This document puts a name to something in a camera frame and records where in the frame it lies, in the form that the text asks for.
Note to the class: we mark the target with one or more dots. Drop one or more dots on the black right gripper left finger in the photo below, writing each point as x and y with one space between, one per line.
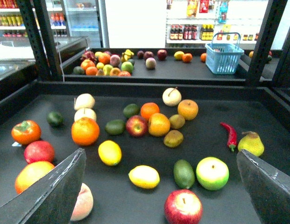
52 198

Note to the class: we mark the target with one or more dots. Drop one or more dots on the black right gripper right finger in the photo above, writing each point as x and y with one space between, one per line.
268 188

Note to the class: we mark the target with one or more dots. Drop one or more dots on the yellow lemon left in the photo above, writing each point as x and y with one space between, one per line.
110 153

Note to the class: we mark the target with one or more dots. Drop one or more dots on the yellow lemon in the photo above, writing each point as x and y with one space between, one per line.
144 177
110 153

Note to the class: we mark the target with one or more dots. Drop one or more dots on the yellow lemon centre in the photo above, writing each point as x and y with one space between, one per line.
144 177

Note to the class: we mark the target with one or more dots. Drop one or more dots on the yellow lemon far shelf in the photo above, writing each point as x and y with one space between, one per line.
178 55

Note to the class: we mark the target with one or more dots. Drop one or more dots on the orange mango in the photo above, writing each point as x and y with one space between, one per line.
30 174

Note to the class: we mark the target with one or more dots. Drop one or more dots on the pale peach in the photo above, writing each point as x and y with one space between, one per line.
84 204

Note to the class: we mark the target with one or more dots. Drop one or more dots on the red pomegranate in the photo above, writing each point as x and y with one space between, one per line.
39 151

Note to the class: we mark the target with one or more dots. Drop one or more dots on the yellow green pear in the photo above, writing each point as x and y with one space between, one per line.
251 142

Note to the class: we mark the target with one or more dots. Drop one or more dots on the green apple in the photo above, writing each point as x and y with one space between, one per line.
127 66
212 173

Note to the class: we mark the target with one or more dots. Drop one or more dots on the red chili pepper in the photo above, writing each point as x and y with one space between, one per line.
232 136

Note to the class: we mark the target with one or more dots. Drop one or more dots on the orange persimmon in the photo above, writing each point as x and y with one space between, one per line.
26 132

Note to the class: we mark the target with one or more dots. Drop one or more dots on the large orange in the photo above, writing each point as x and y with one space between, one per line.
85 131

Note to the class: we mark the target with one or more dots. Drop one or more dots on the small dark green lime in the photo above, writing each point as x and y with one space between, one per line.
55 119

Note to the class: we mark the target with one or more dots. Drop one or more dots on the red apple front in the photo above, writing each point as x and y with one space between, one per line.
183 207

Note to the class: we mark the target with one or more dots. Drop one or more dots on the green avocado front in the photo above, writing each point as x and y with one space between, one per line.
183 174

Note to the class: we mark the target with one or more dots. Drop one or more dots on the green avocado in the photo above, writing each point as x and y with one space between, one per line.
131 110
115 127
183 174

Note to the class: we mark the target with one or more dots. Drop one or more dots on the white pear left front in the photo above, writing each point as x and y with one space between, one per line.
85 112

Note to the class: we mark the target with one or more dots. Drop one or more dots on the green avocado middle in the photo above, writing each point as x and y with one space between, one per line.
115 127

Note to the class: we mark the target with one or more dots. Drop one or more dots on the white pear left back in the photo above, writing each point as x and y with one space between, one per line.
85 100

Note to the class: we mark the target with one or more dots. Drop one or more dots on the brown kiwi front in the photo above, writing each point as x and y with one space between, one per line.
173 138

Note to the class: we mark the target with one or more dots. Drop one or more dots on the brown kiwi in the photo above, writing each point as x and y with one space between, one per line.
176 121
173 138

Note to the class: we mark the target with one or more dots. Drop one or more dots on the red apple centre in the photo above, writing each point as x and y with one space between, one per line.
137 126

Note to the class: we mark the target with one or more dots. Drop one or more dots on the yellow orange apple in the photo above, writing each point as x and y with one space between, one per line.
188 109

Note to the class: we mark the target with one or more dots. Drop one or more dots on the brown kiwi back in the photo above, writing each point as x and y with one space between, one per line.
176 121

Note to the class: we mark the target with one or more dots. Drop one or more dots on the green avocado back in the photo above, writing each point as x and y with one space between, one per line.
131 110

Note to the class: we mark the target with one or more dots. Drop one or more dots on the yellow orange centre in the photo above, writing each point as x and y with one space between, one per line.
159 125

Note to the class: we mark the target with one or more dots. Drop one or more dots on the orange tangerine back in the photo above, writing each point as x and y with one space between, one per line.
148 109

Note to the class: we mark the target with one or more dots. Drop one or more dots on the orange tangerine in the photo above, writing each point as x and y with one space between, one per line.
187 58
148 109

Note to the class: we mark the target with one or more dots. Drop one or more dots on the white asian pear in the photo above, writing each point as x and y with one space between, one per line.
172 96

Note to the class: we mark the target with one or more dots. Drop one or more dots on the small blue basket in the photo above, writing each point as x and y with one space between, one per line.
223 58

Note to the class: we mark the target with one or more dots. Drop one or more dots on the far orange by basket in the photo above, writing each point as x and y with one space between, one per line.
203 57

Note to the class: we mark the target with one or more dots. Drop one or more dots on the green apple far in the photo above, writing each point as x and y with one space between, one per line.
127 66

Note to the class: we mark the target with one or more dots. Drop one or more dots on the far orange tangerine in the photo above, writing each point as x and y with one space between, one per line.
187 58

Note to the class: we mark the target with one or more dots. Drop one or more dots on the pink peach far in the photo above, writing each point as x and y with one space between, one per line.
150 63

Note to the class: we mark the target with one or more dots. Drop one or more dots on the dark red apple far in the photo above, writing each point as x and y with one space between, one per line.
162 54

